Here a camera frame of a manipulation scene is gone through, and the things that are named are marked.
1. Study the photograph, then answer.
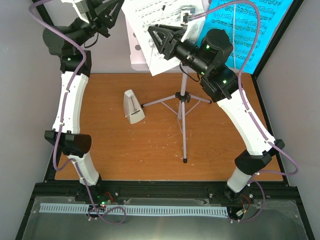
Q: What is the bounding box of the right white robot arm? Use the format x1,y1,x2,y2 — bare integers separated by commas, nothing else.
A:
147,24,285,195

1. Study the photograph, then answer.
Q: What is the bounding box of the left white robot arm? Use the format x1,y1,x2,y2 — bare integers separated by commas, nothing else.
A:
42,0,124,202

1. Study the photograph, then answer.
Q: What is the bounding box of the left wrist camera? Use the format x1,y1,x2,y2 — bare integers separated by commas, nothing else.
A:
61,0,89,23

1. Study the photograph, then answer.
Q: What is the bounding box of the white metronome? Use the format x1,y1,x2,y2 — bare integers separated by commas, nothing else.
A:
123,89,145,125

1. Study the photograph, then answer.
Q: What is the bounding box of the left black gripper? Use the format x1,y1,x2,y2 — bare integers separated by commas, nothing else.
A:
69,0,124,50

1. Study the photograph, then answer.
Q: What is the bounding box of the white sheet music page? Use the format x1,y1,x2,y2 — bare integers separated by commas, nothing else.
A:
121,0,205,76

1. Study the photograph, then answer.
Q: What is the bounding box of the black aluminium frame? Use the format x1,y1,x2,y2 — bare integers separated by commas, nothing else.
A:
14,0,320,240

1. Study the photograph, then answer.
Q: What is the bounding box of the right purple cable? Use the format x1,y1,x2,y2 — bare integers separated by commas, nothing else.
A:
192,0,300,223

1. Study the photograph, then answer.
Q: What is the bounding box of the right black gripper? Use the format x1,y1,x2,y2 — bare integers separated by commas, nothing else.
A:
146,25,209,77

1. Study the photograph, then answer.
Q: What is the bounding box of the light blue cable duct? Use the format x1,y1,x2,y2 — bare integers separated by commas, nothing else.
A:
38,203,228,218

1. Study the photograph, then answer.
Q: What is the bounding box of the blue sheet music page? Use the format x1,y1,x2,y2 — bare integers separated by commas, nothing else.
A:
196,0,293,74

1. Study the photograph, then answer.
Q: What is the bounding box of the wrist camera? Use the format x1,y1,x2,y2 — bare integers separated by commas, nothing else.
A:
61,0,89,23
180,5,199,42

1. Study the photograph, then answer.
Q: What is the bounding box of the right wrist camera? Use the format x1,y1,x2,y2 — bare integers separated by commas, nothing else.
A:
180,5,199,42

